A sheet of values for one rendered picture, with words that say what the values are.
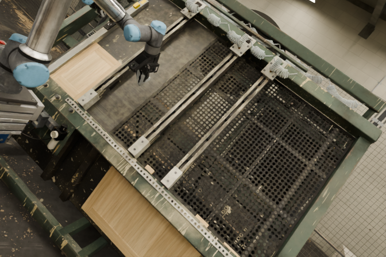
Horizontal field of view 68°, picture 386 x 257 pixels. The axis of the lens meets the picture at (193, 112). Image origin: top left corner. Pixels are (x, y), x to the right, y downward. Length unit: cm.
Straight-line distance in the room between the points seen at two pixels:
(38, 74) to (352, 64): 599
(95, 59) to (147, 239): 129
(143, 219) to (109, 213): 27
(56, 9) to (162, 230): 146
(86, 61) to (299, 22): 538
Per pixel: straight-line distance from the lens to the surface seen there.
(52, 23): 119
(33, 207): 230
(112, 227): 222
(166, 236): 205
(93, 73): 214
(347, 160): 208
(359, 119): 217
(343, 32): 676
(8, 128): 157
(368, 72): 657
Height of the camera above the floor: 166
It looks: 11 degrees down
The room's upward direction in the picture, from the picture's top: 38 degrees clockwise
